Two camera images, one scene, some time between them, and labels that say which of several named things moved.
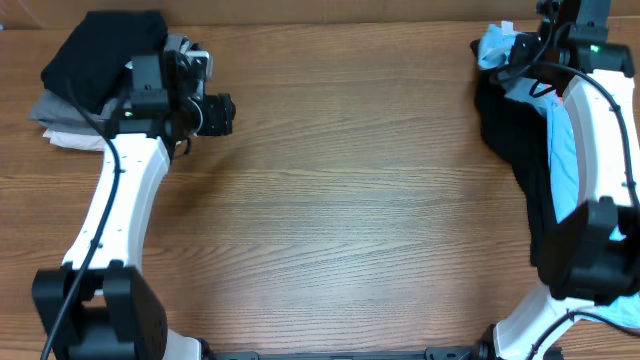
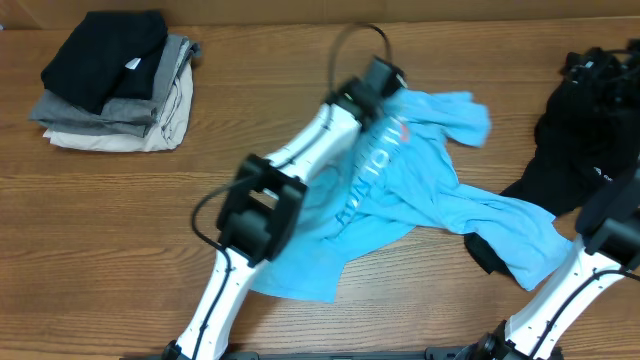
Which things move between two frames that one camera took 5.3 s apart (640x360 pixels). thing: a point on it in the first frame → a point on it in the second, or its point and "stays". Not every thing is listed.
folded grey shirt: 59,112 stays
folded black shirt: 89,66 stays
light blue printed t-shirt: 496,44 → 393,173
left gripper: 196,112 → 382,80
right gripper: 520,45 → 603,59
